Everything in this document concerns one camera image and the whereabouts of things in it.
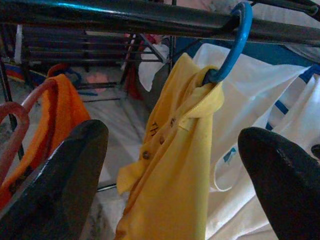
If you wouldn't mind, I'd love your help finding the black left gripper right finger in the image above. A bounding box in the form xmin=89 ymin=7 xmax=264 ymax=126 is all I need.
xmin=237 ymin=126 xmax=320 ymax=240

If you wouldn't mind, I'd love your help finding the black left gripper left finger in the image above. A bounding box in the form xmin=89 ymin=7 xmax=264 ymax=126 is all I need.
xmin=0 ymin=119 xmax=109 ymax=240

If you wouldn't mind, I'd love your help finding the white shirt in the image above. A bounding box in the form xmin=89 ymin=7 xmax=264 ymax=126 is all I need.
xmin=192 ymin=43 xmax=320 ymax=240

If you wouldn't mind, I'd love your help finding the pink plastic hanger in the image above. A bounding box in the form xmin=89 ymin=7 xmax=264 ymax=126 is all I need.
xmin=0 ymin=79 xmax=60 ymax=186

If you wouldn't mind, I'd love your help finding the orange t-shirt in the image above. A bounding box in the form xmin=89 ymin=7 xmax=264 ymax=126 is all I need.
xmin=0 ymin=73 xmax=92 ymax=208

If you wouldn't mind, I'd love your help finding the yellow polo shirt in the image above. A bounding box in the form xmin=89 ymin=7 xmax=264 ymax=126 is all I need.
xmin=116 ymin=52 xmax=225 ymax=240

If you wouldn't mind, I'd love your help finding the black metal drying rack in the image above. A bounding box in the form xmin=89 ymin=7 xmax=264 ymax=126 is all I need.
xmin=0 ymin=0 xmax=320 ymax=192

